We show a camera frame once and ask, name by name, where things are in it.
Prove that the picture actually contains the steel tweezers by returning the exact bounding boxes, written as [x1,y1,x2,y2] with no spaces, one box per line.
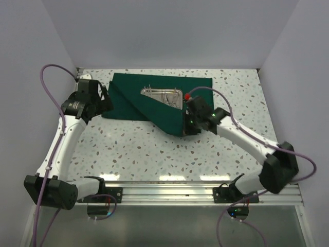
[144,85,152,95]

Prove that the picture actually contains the steel instrument tray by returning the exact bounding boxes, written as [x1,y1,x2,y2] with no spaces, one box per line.
[140,87,184,110]

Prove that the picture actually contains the steel surgical scissors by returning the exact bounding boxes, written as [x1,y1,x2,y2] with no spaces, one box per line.
[165,89,180,109]

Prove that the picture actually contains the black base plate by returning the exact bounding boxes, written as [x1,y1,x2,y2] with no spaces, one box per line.
[212,186,260,204]
[84,187,123,204]

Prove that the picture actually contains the steel forceps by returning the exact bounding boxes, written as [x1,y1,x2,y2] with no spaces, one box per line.
[161,91,169,104]

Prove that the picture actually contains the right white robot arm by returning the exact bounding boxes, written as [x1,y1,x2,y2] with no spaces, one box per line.
[185,94,299,202]

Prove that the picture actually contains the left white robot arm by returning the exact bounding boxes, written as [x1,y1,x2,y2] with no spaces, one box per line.
[24,79,114,210]

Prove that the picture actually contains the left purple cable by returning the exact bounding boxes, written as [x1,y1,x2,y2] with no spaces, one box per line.
[30,64,79,247]

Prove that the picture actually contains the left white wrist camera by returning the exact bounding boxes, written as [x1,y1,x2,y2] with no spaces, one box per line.
[79,74,93,80]

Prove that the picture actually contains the green surgical cloth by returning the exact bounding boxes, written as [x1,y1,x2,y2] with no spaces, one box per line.
[102,73,213,137]

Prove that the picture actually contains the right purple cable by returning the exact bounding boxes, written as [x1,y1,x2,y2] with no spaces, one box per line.
[189,86,317,247]

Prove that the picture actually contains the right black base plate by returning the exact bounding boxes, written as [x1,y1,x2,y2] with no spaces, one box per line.
[212,186,260,204]

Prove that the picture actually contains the purple cable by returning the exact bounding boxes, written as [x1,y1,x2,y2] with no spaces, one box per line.
[189,86,317,247]
[30,64,79,247]

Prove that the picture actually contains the aluminium mounting rail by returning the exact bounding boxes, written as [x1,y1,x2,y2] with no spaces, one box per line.
[35,181,301,206]

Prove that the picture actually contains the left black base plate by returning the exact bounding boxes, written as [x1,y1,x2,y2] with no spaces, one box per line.
[84,187,123,204]

